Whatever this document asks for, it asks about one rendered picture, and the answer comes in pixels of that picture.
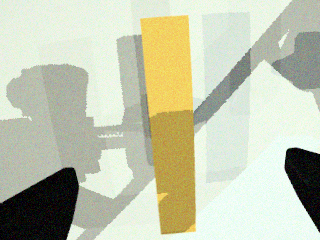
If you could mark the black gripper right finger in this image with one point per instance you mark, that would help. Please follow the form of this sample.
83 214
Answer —
303 169

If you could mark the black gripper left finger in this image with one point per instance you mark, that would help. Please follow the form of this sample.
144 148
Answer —
43 211

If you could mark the yellow bar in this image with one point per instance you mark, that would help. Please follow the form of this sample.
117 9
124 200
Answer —
167 62

